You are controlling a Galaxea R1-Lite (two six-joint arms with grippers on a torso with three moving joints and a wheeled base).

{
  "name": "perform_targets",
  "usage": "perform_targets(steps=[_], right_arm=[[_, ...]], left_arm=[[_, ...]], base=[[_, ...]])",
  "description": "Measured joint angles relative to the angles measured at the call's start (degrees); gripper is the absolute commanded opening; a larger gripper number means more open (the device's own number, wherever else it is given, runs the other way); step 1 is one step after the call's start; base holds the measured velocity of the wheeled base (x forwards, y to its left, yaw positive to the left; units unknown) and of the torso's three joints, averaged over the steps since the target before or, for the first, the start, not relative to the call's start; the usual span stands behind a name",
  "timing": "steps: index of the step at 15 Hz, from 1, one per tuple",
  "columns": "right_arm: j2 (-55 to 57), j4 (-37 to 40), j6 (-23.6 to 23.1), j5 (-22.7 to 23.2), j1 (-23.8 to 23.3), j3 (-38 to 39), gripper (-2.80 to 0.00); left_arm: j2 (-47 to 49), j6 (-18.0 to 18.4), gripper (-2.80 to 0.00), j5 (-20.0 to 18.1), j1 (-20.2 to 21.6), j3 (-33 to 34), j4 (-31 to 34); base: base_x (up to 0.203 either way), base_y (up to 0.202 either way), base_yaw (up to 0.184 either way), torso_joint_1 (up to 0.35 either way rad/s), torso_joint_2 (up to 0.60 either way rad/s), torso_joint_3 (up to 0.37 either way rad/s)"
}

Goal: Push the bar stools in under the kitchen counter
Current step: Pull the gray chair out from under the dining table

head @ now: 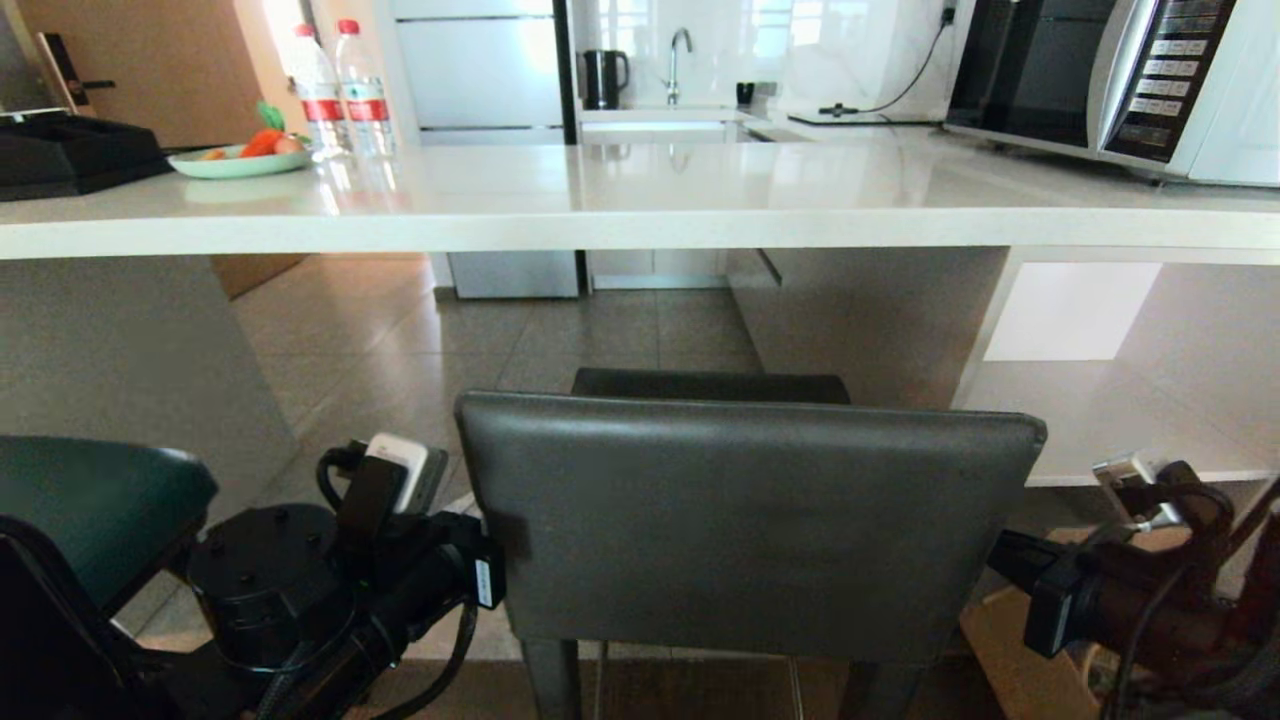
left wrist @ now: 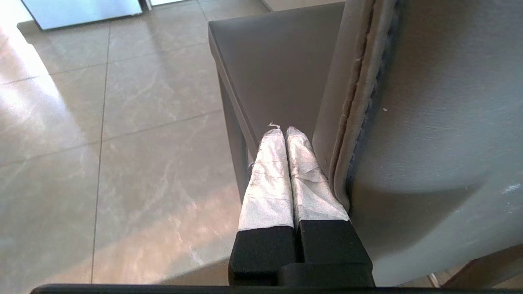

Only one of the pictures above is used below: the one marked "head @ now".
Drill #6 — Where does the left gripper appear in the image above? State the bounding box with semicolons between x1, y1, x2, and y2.
355;510;507;666

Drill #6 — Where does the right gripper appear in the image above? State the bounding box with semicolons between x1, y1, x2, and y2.
988;530;1136;661

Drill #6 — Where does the grey leather bar stool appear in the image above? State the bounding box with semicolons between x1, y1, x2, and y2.
455;368;1048;720

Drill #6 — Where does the teal bar stool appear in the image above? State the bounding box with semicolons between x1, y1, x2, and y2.
0;435;219;613

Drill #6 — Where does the kitchen sink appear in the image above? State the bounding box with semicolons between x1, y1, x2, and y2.
580;120;746;146

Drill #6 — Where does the chrome kitchen faucet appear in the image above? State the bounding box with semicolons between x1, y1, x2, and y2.
660;27;694;107

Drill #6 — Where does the pale green plate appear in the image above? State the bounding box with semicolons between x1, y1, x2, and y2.
167;145;314;181

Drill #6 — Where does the orange toy carrot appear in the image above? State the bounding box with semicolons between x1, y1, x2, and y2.
239;100;301;159

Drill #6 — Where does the clear water bottle red label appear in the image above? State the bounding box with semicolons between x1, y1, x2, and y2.
291;24;346;159
335;19;395;161

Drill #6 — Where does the silver microwave oven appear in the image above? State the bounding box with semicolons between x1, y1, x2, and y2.
944;0;1280;188

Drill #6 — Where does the white refrigerator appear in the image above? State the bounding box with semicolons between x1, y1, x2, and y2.
388;0;583;300

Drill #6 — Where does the black electric kettle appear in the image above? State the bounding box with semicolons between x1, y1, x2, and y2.
581;48;631;111

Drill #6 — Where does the black box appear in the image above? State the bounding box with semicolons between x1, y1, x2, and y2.
0;108;173;203

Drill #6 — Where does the wooden door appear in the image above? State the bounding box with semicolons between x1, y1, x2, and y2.
14;0;307;300

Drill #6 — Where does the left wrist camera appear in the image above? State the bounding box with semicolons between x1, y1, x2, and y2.
335;432;449;546

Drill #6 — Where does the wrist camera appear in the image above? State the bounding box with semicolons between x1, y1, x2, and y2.
1092;452;1193;533
335;432;449;546

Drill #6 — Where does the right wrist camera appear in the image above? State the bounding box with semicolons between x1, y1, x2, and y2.
1092;452;1193;533

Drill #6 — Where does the black power cable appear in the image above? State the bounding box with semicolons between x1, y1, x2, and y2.
818;0;959;119

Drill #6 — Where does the black door lock handle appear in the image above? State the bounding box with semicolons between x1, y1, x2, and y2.
38;32;117;113

